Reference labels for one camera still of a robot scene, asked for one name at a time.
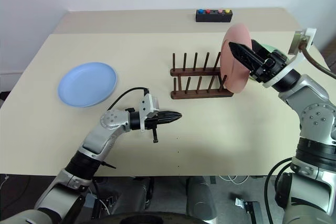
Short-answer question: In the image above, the blue plate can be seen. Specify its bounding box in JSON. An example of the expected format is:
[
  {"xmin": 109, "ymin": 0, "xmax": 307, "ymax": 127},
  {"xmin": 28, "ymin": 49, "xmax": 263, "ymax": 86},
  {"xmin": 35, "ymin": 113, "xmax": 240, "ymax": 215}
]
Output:
[{"xmin": 57, "ymin": 62, "xmax": 118, "ymax": 108}]

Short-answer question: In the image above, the pink plate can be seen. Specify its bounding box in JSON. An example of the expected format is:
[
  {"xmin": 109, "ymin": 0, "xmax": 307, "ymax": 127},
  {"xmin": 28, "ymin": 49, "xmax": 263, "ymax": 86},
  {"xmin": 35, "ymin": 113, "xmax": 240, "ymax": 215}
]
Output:
[{"xmin": 220, "ymin": 23, "xmax": 253, "ymax": 94}]

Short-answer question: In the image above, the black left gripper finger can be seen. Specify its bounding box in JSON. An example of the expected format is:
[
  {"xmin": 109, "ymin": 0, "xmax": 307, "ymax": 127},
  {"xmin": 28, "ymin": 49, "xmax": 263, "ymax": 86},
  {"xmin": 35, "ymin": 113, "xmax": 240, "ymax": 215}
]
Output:
[
  {"xmin": 159, "ymin": 110, "xmax": 183, "ymax": 119},
  {"xmin": 160, "ymin": 115, "xmax": 183, "ymax": 125}
]

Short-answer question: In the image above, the black button box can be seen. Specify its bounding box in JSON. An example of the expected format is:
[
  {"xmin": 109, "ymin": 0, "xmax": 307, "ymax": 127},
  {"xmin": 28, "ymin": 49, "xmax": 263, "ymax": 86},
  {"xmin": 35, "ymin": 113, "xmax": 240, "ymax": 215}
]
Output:
[{"xmin": 195, "ymin": 8, "xmax": 233, "ymax": 23}]

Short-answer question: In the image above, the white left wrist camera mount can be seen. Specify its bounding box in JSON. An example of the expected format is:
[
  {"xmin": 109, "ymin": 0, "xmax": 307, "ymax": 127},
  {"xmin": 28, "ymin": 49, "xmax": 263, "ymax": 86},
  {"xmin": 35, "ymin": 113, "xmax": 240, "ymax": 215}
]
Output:
[{"xmin": 139, "ymin": 93, "xmax": 160, "ymax": 132}]

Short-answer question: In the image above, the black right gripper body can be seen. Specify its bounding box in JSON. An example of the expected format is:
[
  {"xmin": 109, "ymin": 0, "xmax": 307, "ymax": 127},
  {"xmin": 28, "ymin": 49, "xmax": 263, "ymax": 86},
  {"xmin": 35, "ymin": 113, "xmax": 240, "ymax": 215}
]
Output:
[{"xmin": 249, "ymin": 48, "xmax": 287, "ymax": 83}]

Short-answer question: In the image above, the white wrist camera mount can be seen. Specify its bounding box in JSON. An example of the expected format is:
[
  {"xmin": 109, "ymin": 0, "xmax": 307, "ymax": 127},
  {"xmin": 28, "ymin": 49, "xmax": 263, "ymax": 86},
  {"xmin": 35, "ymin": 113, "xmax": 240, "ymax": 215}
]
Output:
[
  {"xmin": 262, "ymin": 28, "xmax": 316, "ymax": 89},
  {"xmin": 139, "ymin": 93, "xmax": 160, "ymax": 132}
]

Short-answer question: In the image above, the black cable loop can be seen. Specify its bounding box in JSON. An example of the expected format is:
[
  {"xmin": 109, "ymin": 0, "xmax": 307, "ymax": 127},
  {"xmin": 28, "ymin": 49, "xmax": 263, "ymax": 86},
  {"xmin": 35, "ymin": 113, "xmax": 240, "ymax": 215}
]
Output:
[{"xmin": 264, "ymin": 157, "xmax": 292, "ymax": 224}]

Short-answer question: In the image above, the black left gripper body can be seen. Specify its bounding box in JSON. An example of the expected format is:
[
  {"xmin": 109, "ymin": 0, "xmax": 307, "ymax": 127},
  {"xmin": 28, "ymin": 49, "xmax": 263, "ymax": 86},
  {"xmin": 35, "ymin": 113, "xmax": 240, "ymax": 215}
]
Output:
[{"xmin": 145, "ymin": 112, "xmax": 162, "ymax": 144}]

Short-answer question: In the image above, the small metal bracket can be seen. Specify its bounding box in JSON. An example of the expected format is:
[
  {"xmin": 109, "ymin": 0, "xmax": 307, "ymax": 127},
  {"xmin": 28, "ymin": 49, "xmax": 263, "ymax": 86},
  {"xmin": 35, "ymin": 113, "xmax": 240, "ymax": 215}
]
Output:
[{"xmin": 234, "ymin": 197, "xmax": 250, "ymax": 213}]

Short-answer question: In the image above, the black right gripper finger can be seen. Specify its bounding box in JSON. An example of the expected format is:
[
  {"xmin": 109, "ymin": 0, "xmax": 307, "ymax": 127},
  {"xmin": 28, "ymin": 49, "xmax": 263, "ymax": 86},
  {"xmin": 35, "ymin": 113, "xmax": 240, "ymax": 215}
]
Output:
[
  {"xmin": 228, "ymin": 41, "xmax": 264, "ymax": 72},
  {"xmin": 250, "ymin": 39, "xmax": 266, "ymax": 54}
]

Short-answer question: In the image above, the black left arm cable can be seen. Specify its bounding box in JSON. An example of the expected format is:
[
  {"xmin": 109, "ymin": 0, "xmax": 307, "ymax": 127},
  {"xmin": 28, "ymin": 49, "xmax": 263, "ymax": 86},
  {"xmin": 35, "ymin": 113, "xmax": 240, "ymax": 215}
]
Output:
[{"xmin": 107, "ymin": 87, "xmax": 150, "ymax": 111}]

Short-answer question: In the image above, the white cable under table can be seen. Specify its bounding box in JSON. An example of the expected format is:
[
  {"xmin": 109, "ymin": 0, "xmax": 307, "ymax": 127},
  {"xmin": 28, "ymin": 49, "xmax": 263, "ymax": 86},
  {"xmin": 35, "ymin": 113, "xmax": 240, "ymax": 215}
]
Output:
[{"xmin": 218, "ymin": 175, "xmax": 251, "ymax": 184}]

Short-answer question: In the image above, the dark right arm cable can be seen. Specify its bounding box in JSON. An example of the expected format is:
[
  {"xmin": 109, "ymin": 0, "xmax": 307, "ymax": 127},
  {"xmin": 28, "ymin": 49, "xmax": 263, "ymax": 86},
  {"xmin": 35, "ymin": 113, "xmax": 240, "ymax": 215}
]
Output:
[{"xmin": 299, "ymin": 37, "xmax": 336, "ymax": 78}]

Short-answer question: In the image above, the dark grey rounded shape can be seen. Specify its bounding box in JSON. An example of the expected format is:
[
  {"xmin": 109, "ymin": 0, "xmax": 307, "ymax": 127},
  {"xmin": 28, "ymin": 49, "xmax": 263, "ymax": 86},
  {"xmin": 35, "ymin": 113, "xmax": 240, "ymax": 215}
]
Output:
[{"xmin": 186, "ymin": 176, "xmax": 218, "ymax": 221}]

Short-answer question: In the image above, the wooden dish rack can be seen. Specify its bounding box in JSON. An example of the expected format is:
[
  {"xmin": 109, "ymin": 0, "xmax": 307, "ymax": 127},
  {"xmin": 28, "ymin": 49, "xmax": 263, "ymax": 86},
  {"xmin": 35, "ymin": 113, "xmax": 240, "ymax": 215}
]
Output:
[{"xmin": 170, "ymin": 52, "xmax": 234, "ymax": 100}]

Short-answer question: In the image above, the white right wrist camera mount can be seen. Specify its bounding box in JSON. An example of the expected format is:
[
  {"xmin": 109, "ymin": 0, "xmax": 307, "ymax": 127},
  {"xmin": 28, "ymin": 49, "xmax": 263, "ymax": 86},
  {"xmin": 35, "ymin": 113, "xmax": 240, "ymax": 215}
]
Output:
[{"xmin": 262, "ymin": 28, "xmax": 316, "ymax": 89}]

